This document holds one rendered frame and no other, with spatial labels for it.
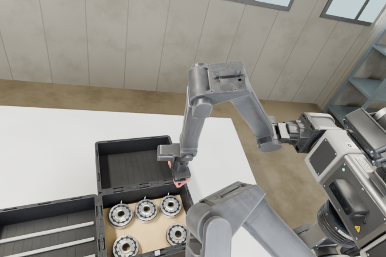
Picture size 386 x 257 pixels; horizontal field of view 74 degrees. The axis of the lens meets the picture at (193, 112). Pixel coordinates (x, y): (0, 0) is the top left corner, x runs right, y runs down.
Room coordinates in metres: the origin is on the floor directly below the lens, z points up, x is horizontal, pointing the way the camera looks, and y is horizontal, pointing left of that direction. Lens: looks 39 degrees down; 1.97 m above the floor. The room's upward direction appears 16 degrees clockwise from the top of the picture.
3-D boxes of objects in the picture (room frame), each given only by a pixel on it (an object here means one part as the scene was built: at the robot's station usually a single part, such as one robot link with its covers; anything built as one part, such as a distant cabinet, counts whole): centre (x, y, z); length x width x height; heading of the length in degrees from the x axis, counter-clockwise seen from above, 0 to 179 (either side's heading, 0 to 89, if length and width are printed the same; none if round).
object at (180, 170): (0.66, -0.01, 1.17); 0.10 x 0.07 x 0.07; 28
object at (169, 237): (0.53, -0.08, 0.86); 0.10 x 0.10 x 0.01
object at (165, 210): (0.66, -0.02, 0.86); 0.10 x 0.10 x 0.01
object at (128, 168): (0.80, 0.19, 0.87); 0.40 x 0.30 x 0.11; 119
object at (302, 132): (0.68, -0.34, 1.45); 0.09 x 0.08 x 0.12; 19
